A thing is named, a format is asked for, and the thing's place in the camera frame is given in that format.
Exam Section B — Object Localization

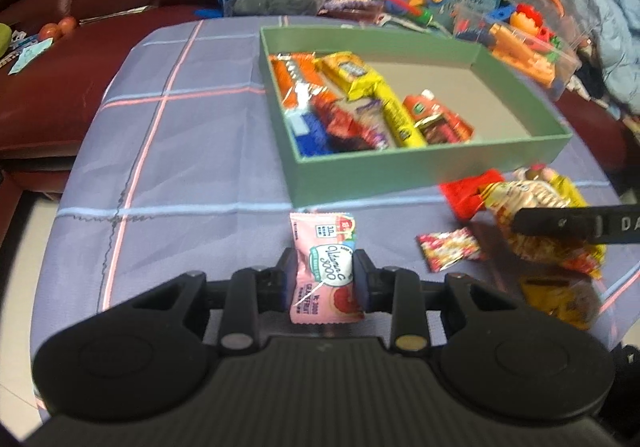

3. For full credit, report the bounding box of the shiny red snack packet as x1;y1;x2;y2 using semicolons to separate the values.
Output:
439;169;507;221

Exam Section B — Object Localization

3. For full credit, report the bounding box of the dark red leather sofa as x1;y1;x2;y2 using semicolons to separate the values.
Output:
0;0;632;208

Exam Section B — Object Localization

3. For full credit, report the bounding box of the green cardboard box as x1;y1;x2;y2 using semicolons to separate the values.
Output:
260;25;572;206

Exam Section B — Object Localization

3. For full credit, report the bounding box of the long yellow snack packet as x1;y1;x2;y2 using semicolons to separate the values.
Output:
319;51;429;149

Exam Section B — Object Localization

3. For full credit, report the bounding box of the blue snack packet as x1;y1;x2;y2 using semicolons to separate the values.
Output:
286;108;335;159

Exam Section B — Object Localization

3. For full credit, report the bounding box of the dark clothing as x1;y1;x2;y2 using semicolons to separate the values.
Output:
574;61;627;119

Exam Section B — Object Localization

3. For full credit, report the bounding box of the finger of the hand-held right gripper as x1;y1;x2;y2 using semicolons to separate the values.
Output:
510;206;602;242

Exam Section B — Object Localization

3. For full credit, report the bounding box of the orange snack packet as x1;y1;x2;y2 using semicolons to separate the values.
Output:
269;52;334;114

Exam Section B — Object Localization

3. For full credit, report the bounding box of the clear wrapped yellow packet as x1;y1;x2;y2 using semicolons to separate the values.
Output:
519;276;602;331

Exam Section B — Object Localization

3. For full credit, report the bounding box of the cartoon print snack packet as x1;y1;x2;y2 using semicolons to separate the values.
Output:
481;167;607;279

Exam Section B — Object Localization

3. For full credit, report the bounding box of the light blue paper card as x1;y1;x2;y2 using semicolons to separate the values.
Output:
9;38;54;76

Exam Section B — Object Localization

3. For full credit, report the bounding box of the clear plastic toy box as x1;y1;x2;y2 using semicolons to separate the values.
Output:
451;2;584;101

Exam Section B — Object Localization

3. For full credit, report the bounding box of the light blue clothing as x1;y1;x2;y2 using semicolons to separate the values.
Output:
557;0;640;116

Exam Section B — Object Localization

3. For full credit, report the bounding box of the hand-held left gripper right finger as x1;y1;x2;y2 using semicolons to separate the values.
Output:
354;249;547;353

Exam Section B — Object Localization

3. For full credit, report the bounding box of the red purple clear packet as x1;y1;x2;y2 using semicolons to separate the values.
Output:
312;98;392;154

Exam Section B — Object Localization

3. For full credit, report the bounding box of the purple snack bag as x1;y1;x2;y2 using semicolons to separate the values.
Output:
320;0;387;21

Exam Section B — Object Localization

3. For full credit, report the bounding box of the pink snack packet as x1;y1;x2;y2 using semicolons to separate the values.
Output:
289;211;365;326

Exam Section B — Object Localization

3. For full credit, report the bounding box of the small red patterned packet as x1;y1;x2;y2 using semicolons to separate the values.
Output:
416;227;484;274

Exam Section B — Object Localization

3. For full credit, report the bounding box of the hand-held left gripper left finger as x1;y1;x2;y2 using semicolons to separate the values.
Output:
97;247;297;353

